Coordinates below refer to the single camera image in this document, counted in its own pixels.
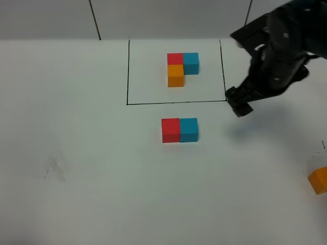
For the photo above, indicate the orange template block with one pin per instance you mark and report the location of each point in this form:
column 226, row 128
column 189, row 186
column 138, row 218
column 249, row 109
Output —
column 175, row 75

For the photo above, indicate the blue template block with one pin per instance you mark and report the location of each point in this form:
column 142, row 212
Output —
column 191, row 63

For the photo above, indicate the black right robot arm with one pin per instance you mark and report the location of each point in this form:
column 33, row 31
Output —
column 280, row 43

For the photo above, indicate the red template block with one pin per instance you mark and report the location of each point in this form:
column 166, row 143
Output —
column 175, row 59

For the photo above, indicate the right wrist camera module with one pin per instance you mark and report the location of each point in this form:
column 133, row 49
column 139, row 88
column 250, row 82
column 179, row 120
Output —
column 252, row 35

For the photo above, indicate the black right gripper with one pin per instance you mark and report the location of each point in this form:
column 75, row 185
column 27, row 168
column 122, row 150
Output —
column 270, row 74

